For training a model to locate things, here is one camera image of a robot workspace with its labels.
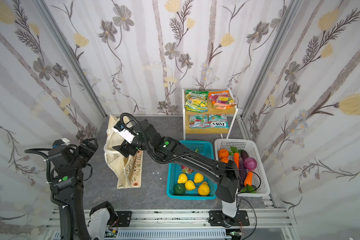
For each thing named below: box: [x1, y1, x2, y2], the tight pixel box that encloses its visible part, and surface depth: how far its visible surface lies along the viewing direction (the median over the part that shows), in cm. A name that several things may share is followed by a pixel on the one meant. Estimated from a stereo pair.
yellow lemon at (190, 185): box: [184, 180, 196, 191], surface depth 83 cm
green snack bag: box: [184, 89, 209, 113], surface depth 80 cm
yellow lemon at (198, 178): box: [194, 172, 204, 184], surface depth 86 cm
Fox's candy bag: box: [208, 114, 230, 129], surface depth 95 cm
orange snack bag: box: [208, 90, 237, 110], surface depth 80 cm
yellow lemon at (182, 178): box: [177, 173, 188, 184], surface depth 85 cm
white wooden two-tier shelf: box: [182, 87, 239, 140], surface depth 84 cm
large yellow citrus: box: [198, 181, 211, 196], surface depth 80 cm
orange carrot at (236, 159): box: [233, 152, 240, 169], surface depth 97 cm
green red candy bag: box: [189, 114, 211, 129], surface depth 95 cm
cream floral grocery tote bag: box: [103, 114, 143, 190], surface depth 82 cm
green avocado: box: [173, 183, 186, 196], surface depth 81 cm
